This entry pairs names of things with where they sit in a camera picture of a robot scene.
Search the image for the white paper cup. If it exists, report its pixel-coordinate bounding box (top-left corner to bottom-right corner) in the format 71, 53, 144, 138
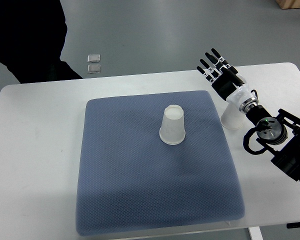
159, 104, 186, 145
220, 103, 245, 130

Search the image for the white paper cup on mat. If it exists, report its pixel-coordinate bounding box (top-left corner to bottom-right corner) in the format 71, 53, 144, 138
159, 104, 186, 145

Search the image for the upper metal floor plate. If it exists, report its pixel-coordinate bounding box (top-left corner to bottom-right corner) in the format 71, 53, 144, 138
87, 53, 101, 63

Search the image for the white table leg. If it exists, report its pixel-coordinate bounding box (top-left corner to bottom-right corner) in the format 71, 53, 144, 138
248, 226, 263, 240

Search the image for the blue textured cushion mat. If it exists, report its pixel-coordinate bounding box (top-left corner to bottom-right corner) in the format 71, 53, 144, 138
76, 90, 245, 236

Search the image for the person in black clothing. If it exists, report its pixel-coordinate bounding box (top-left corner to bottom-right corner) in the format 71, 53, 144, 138
0, 0, 81, 84

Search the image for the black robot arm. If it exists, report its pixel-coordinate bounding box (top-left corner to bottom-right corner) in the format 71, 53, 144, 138
243, 103, 300, 183

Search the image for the black table control panel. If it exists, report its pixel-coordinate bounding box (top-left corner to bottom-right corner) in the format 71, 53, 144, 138
286, 222, 300, 229

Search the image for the wooden box corner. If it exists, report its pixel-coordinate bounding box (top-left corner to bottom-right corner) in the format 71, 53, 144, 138
276, 0, 300, 10

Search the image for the black white robotic hand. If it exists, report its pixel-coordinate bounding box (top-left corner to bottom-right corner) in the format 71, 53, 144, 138
196, 48, 259, 114

